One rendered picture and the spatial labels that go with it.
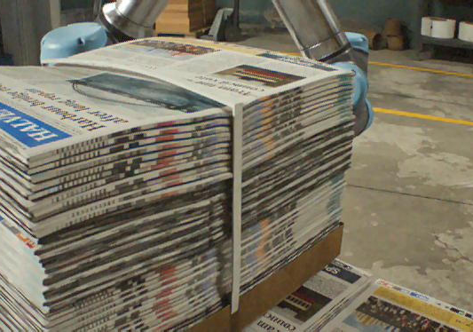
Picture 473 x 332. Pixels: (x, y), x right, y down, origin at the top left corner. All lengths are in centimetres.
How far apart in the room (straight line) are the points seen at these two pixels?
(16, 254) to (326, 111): 31
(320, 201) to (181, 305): 20
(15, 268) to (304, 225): 30
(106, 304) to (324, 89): 27
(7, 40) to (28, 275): 79
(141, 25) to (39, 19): 39
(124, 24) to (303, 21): 36
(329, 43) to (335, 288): 36
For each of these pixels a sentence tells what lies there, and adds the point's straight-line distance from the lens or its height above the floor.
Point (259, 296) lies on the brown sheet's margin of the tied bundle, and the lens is 52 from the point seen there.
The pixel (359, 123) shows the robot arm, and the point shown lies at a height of 88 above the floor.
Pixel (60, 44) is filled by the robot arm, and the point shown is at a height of 103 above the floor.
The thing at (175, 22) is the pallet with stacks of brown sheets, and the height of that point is 26.
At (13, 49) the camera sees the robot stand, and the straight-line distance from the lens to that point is 110.
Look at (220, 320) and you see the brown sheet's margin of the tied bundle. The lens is 49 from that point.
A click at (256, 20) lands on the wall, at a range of 733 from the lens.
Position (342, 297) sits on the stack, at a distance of 59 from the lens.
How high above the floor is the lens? 118
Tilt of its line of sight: 23 degrees down
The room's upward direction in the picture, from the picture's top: straight up
